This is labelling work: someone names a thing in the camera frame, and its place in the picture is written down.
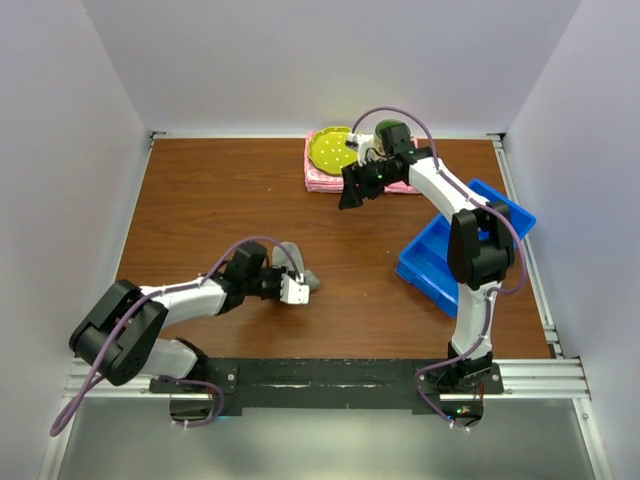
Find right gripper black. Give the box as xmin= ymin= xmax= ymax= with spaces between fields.
xmin=338 ymin=157 xmax=399 ymax=211

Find grey sock black stripes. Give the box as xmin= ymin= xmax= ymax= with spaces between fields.
xmin=271 ymin=242 xmax=320 ymax=293

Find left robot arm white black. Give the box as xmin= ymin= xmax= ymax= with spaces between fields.
xmin=69 ymin=236 xmax=310 ymax=392

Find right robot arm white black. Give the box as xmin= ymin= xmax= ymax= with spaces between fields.
xmin=339 ymin=120 xmax=518 ymax=393

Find pink folded cloth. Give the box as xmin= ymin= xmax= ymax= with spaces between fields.
xmin=303 ymin=131 xmax=418 ymax=195

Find yellow-green dotted plate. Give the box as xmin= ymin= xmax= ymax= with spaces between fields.
xmin=307 ymin=126 xmax=357 ymax=176

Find cream mug green inside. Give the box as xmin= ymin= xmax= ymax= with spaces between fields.
xmin=375 ymin=119 xmax=414 ymax=156

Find blue plastic divided bin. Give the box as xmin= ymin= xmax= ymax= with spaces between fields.
xmin=396 ymin=178 xmax=536 ymax=318

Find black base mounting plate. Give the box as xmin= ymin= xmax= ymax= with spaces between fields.
xmin=149 ymin=357 xmax=504 ymax=426

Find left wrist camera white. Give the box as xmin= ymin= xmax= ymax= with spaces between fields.
xmin=280 ymin=273 xmax=311 ymax=305

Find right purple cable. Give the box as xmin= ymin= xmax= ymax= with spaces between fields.
xmin=349 ymin=105 xmax=528 ymax=434

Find aluminium frame rail front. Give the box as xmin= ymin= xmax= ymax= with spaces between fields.
xmin=38 ymin=358 xmax=224 ymax=479

